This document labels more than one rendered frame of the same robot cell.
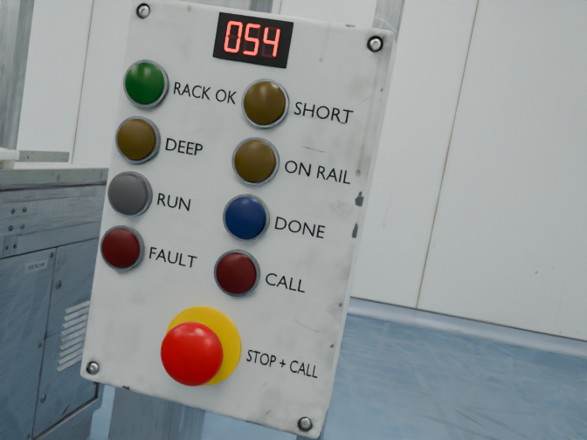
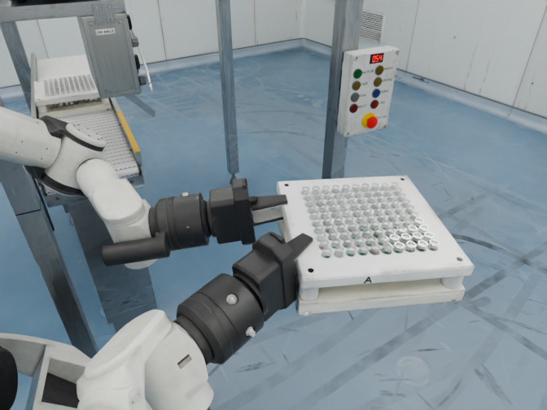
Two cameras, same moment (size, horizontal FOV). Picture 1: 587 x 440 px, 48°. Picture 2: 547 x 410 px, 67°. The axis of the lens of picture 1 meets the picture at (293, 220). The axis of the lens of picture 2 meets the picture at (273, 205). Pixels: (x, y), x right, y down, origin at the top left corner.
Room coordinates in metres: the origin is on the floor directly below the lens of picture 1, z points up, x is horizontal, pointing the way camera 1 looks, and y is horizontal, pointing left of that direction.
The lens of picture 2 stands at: (-0.41, 1.06, 1.43)
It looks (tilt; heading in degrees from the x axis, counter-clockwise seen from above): 35 degrees down; 323
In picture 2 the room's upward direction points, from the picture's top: straight up
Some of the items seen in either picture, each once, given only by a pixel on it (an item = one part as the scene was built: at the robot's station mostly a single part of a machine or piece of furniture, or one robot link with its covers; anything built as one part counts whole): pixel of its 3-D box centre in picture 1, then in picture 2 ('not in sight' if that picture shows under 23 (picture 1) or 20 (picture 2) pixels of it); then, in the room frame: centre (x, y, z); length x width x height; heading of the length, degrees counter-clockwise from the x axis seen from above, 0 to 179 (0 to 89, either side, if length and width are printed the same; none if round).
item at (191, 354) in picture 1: (199, 347); (369, 120); (0.41, 0.05, 0.89); 0.04 x 0.04 x 0.04; 79
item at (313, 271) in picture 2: not in sight; (362, 222); (-0.07, 0.62, 1.03); 0.25 x 0.24 x 0.02; 150
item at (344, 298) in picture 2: not in sight; (358, 246); (-0.07, 0.62, 0.98); 0.24 x 0.24 x 0.02; 60
